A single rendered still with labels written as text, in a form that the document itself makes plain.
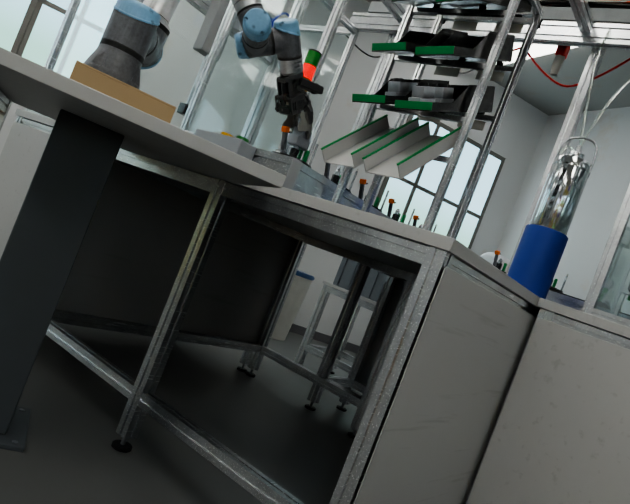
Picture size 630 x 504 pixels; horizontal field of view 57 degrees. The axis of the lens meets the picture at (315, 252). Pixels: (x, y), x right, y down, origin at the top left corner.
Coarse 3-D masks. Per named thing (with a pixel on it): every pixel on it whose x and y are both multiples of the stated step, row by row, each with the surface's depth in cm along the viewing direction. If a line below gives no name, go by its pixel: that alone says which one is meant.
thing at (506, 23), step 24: (408, 24) 180; (504, 24) 161; (528, 48) 175; (384, 72) 180; (480, 96) 160; (504, 96) 174; (456, 144) 160; (480, 168) 173; (336, 192) 179; (432, 216) 159; (456, 216) 174
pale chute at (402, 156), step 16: (416, 128) 169; (400, 144) 167; (416, 144) 170; (432, 144) 156; (448, 144) 161; (368, 160) 160; (384, 160) 164; (400, 160) 162; (416, 160) 154; (400, 176) 151
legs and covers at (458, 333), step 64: (128, 192) 232; (192, 192) 251; (256, 192) 160; (128, 256) 241; (192, 256) 167; (256, 256) 300; (448, 256) 125; (64, 320) 222; (128, 320) 250; (192, 320) 279; (256, 320) 315; (448, 320) 133; (512, 320) 168; (128, 384) 170; (320, 384) 291; (384, 384) 125; (448, 384) 145; (128, 448) 167; (192, 448) 151; (384, 448) 127; (448, 448) 158
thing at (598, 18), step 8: (376, 8) 317; (384, 8) 314; (544, 8) 262; (552, 8) 260; (560, 8) 258; (568, 8) 256; (592, 8) 250; (600, 8) 248; (544, 16) 261; (552, 16) 259; (560, 16) 257; (568, 16) 255; (592, 16) 249; (600, 16) 247; (608, 16) 245; (616, 16) 243; (624, 16) 241
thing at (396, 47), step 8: (408, 32) 179; (416, 32) 182; (424, 32) 184; (440, 32) 170; (448, 32) 172; (456, 32) 175; (464, 32) 177; (400, 40) 178; (408, 40) 180; (416, 40) 182; (424, 40) 185; (432, 40) 169; (440, 40) 171; (376, 48) 170; (384, 48) 168; (392, 48) 166; (400, 48) 163; (408, 48) 163
